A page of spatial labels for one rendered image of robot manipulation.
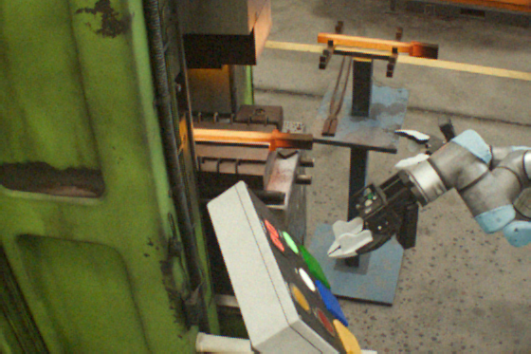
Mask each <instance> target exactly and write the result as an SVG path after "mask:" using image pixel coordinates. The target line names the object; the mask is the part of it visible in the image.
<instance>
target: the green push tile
mask: <svg viewBox="0 0 531 354"><path fill-rule="evenodd" d="M299 248H300V251H301V253H302V256H303V258H304V261H305V262H306V264H307V266H308V268H309V270H310V272H311V273H312V274H313V275H314V276H315V277H316V278H317V279H318V280H319V281H320V282H321V283H322V284H324V285H325V286H326V287H327V288H328V289H330V288H331V286H330V283H329V281H328V280H327V278H326V276H325V274H324V272H323V270H322V268H321V266H320V263H319V262H318V260H317V259H316V258H315V257H314V256H312V255H311V254H310V253H309V252H308V251H307V250H306V248H305V247H304V246H303V245H300V246H299Z"/></svg>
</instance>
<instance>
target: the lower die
mask: <svg viewBox="0 0 531 354"><path fill-rule="evenodd" d="M192 125H193V129H202V130H219V131H235V132H253V133H270V134H272V131H273V130H276V125H274V124H267V125H266V126H265V125H264V124H257V123H250V124H249V125H247V123H240V122H233V123H232V124H229V122H222V121H216V122H215V124H213V121H210V122H206V121H200V122H199V123H197V121H193V122H192ZM195 147H196V154H197V161H198V160H199V158H200V156H204V159H205V163H202V160H201V170H202V178H203V182H204V184H205V185H213V187H217V184H218V177H217V169H216V163H217V159H218V157H221V158H222V161H223V163H222V164H221V163H220V161H219V171H220V179H221V183H222V187H226V188H231V187H233V186H234V185H236V177H235V160H236V159H237V158H240V159H241V163H242V165H241V166H238V165H237V170H238V180H240V182H241V180H243V182H244V183H245V184H246V185H247V186H248V188H249V189H252V190H266V188H267V184H268V180H269V177H270V173H271V169H272V165H273V162H274V159H275V155H276V152H277V148H276V151H270V143H267V142H251V141H235V140H205V139H195ZM269 171H270V173H269Z"/></svg>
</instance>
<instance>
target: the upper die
mask: <svg viewBox="0 0 531 354"><path fill-rule="evenodd" d="M271 29H272V23H271V1H270V0H265V2H264V5H263V7H262V9H261V11H260V13H259V15H258V17H257V19H256V20H255V24H254V26H253V28H252V30H251V32H250V34H249V35H229V34H201V33H193V34H182V40H183V47H184V53H185V61H186V64H192V65H202V64H215V65H257V64H258V61H259V59H260V56H261V54H262V51H263V49H264V46H265V44H266V40H267V38H268V35H269V33H270V31H271Z"/></svg>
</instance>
